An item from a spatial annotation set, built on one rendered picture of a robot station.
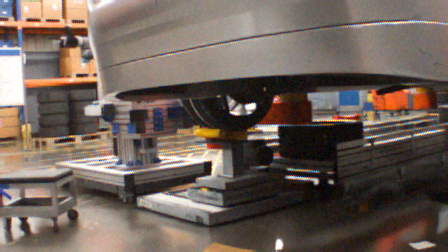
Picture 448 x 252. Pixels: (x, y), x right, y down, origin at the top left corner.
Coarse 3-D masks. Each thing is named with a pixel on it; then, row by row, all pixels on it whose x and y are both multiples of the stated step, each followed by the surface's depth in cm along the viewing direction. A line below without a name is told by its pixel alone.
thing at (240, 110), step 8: (264, 88) 330; (216, 96) 326; (224, 96) 330; (224, 104) 331; (240, 104) 340; (256, 104) 327; (224, 112) 306; (232, 112) 336; (240, 112) 329; (248, 112) 322
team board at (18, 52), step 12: (0, 48) 831; (12, 48) 845; (0, 60) 831; (12, 60) 846; (0, 72) 831; (12, 72) 846; (24, 72) 860; (0, 84) 831; (12, 84) 846; (24, 84) 861; (0, 96) 832; (12, 96) 846; (24, 96) 861; (24, 108) 863
